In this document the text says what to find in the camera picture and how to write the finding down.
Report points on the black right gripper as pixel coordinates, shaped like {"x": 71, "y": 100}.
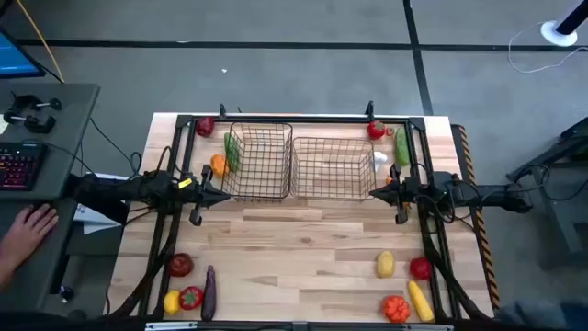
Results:
{"x": 404, "y": 193}

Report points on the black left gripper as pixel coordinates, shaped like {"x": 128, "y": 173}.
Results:
{"x": 200, "y": 197}

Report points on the small orange carrot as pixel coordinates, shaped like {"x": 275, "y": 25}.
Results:
{"x": 388, "y": 179}

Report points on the white garlic bulb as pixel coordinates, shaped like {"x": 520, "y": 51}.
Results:
{"x": 379, "y": 158}

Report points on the green cucumber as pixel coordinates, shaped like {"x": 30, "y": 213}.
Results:
{"x": 402, "y": 146}
{"x": 232, "y": 151}

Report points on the yellow potato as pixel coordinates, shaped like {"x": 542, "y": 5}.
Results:
{"x": 385, "y": 264}

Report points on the purple eggplant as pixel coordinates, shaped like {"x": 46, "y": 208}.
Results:
{"x": 209, "y": 294}

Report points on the yellow corn cob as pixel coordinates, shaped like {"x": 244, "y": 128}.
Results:
{"x": 421, "y": 301}

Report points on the yellow lemon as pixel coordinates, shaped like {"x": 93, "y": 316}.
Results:
{"x": 172, "y": 302}

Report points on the orange pumpkin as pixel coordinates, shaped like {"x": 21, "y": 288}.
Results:
{"x": 396, "y": 308}

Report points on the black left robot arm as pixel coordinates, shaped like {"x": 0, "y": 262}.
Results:
{"x": 138, "y": 188}

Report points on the person's forearm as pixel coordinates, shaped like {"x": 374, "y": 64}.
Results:
{"x": 4, "y": 271}

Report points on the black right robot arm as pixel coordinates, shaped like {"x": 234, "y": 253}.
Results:
{"x": 482, "y": 195}

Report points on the yellow tag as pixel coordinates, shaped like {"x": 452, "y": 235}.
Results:
{"x": 185, "y": 183}

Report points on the orange fruit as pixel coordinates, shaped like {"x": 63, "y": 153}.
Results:
{"x": 218, "y": 164}

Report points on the small red-orange chili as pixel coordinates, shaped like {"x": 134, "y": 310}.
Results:
{"x": 390, "y": 132}

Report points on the red bell pepper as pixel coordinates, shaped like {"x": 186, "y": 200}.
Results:
{"x": 376, "y": 130}

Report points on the dark red apple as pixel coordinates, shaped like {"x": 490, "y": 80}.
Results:
{"x": 205, "y": 126}

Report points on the yellow black hazard strip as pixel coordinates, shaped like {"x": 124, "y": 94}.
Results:
{"x": 481, "y": 239}

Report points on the white paper sheets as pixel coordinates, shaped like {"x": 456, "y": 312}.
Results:
{"x": 92, "y": 220}

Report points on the grey desk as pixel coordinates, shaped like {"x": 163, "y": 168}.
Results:
{"x": 69, "y": 138}

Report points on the dark round knob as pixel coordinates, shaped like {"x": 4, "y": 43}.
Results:
{"x": 66, "y": 292}

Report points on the person's hand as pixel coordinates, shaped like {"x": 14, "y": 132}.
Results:
{"x": 27, "y": 234}

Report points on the backlit black keyboard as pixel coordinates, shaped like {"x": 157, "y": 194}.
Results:
{"x": 20, "y": 165}

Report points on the grey fabric bundle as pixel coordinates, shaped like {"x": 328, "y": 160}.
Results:
{"x": 542, "y": 315}

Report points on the floor stand with white base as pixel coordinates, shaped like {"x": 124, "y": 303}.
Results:
{"x": 558, "y": 34}

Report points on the computer monitor blue screen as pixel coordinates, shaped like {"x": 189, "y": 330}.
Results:
{"x": 14, "y": 60}

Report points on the black frame clamp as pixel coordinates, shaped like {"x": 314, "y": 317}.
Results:
{"x": 369, "y": 109}
{"x": 222, "y": 110}

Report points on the black metal table frame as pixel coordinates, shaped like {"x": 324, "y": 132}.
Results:
{"x": 321, "y": 120}

